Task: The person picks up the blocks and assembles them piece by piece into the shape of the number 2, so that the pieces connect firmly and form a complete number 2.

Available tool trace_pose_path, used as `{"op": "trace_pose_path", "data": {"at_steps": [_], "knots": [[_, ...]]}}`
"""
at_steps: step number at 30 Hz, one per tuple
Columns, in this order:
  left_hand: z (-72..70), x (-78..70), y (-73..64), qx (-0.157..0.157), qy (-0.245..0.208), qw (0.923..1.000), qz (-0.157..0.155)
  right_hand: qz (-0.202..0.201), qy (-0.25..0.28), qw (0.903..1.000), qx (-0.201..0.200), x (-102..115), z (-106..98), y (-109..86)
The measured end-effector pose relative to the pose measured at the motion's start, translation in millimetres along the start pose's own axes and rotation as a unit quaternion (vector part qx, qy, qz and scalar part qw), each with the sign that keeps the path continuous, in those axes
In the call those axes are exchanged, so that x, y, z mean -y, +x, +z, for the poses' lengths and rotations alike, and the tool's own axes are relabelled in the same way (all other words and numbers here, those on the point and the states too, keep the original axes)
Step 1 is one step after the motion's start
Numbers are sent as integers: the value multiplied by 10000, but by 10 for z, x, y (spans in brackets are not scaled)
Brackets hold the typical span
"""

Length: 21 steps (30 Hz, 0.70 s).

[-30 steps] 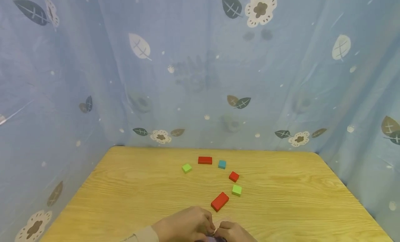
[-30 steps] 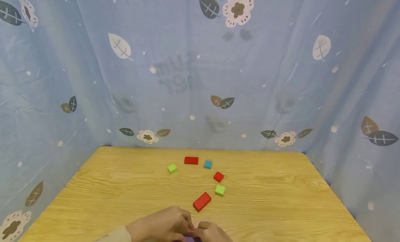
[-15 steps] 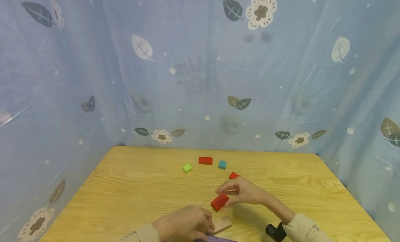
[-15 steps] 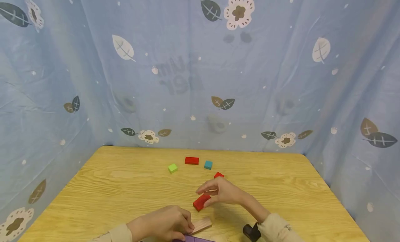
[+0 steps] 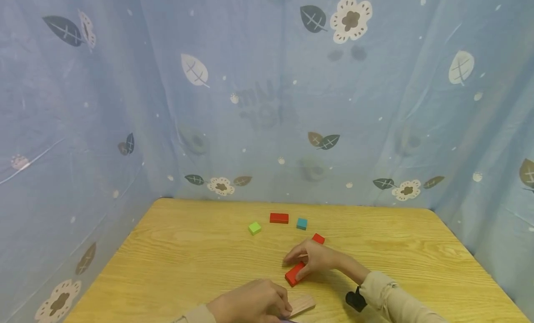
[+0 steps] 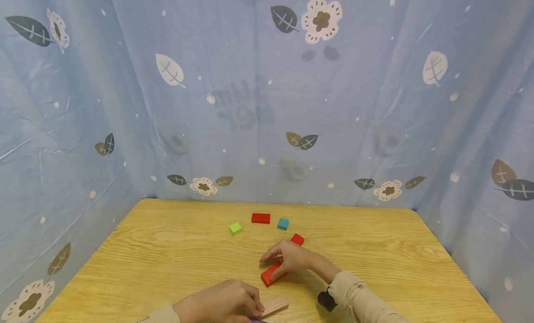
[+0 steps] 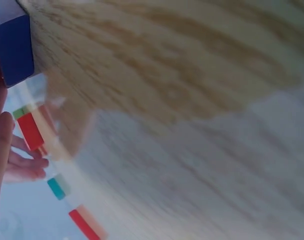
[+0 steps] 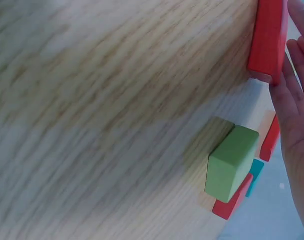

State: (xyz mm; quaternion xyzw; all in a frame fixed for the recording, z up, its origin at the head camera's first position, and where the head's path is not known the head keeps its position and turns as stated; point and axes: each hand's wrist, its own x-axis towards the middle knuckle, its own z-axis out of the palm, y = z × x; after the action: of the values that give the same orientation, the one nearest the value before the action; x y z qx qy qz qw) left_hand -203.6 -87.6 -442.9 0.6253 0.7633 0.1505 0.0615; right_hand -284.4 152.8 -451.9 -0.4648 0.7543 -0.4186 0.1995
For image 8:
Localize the long red wooden block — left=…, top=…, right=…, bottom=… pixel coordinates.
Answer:
left=247, top=0, right=289, bottom=86

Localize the flat red wooden block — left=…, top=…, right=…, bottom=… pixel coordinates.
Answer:
left=212, top=173, right=254, bottom=221

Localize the teal wooden block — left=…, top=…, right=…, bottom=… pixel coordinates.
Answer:
left=245, top=158, right=265, bottom=199

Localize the small red wooden block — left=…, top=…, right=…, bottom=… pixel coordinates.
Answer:
left=259, top=113, right=280, bottom=163

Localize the green wooden block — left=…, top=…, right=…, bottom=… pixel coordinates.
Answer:
left=204, top=124, right=260, bottom=204

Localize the person's right hand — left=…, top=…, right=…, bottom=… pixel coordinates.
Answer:
left=268, top=0, right=304, bottom=240

